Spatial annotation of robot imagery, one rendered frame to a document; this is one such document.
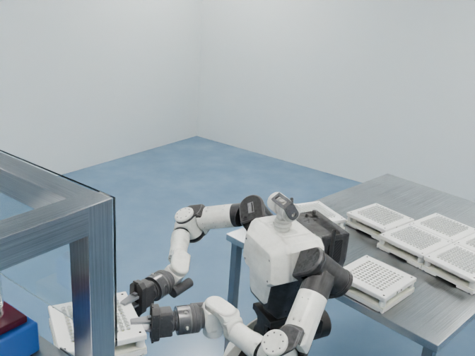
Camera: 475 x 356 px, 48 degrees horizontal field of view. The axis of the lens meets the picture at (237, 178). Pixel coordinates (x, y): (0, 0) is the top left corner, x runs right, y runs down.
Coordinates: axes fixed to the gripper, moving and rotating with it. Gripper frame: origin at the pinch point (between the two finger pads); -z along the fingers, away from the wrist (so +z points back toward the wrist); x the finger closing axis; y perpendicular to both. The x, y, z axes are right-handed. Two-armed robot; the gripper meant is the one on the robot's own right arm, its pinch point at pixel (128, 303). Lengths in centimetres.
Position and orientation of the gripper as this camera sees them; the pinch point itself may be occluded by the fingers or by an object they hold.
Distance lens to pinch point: 180.3
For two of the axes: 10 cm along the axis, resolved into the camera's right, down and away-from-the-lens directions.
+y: -8.4, -2.5, 4.8
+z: 5.4, -2.5, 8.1
